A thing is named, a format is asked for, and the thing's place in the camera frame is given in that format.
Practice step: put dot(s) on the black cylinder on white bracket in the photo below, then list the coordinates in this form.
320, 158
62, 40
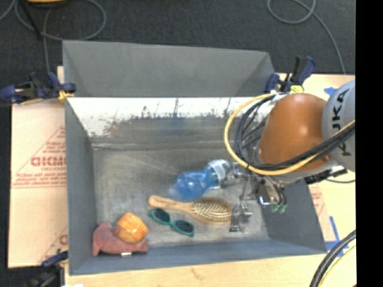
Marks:
317, 178

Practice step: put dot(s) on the blue plastic bottle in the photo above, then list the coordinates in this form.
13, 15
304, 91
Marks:
191, 184

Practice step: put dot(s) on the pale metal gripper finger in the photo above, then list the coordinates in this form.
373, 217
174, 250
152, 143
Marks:
238, 217
239, 172

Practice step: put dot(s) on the wooden hairbrush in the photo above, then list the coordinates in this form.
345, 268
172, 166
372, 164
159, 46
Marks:
209, 211

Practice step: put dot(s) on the green sunglasses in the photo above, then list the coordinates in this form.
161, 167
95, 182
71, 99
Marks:
182, 226

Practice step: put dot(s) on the orange toy bread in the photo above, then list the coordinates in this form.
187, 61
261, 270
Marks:
131, 227

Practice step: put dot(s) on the grey metal bin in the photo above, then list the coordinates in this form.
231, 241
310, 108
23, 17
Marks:
134, 172

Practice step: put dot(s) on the pink cloth toy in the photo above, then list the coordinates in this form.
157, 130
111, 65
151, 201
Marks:
104, 242

